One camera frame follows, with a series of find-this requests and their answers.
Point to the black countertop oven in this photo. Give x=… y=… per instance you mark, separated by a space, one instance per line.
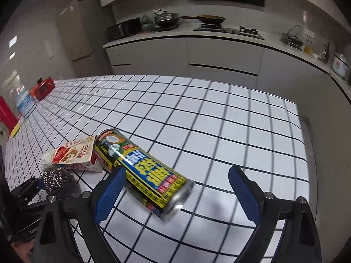
x=123 y=29

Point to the wall socket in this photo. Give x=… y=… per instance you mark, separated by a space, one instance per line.
x=309 y=34
x=158 y=11

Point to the dark glass bottle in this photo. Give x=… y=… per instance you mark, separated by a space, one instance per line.
x=325 y=53

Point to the gas stove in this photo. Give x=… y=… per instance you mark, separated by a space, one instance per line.
x=230 y=30

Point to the orange oil bottle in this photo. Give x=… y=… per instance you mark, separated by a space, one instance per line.
x=308 y=48

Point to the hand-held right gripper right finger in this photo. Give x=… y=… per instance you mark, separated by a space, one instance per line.
x=244 y=191

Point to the blue paper cup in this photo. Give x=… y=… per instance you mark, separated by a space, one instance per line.
x=24 y=102

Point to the black and yellow drink can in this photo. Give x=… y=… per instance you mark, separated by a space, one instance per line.
x=148 y=175

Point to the kitchen counter with cabinets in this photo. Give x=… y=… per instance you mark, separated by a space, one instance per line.
x=219 y=57

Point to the red plastic bin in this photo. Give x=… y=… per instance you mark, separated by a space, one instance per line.
x=6 y=115

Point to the frying pan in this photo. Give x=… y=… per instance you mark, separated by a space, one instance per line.
x=211 y=19

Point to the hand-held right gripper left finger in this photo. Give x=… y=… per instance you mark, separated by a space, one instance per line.
x=109 y=191

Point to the white rice cooker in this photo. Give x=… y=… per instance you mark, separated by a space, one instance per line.
x=339 y=65

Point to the white grid tablecloth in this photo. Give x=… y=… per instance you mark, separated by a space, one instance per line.
x=205 y=131

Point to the crumpled white tissue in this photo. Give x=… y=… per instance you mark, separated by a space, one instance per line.
x=47 y=159

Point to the yellow sponge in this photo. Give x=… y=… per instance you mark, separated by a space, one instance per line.
x=17 y=129

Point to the beige and red carton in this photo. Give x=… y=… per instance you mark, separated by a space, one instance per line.
x=74 y=150

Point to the refrigerator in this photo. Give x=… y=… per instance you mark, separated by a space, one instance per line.
x=76 y=38

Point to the steel pot with lid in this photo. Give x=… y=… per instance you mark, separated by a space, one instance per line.
x=166 y=19

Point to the steel wool scrubber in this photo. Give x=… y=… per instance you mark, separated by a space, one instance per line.
x=56 y=178

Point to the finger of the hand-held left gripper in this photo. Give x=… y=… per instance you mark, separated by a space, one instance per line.
x=31 y=189

